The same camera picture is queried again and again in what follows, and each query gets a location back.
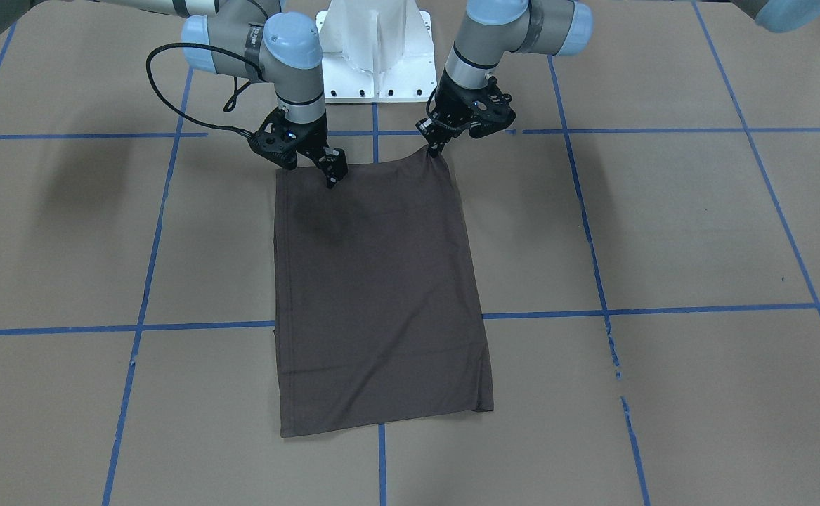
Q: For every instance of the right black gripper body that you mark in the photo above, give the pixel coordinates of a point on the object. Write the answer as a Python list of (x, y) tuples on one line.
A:
[(310, 136)]

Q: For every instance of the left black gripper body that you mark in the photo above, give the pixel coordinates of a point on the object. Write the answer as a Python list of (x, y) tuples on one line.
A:
[(451, 107)]

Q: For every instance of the dark brown t-shirt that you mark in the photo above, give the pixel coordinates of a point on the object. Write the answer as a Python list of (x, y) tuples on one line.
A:
[(378, 315)]

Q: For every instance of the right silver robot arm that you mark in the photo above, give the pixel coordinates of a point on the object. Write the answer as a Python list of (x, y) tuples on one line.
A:
[(260, 42)]

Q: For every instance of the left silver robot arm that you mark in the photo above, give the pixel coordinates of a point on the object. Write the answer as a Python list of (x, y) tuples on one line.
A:
[(490, 29)]

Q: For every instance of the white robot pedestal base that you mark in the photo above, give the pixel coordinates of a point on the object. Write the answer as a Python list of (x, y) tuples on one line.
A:
[(376, 52)]

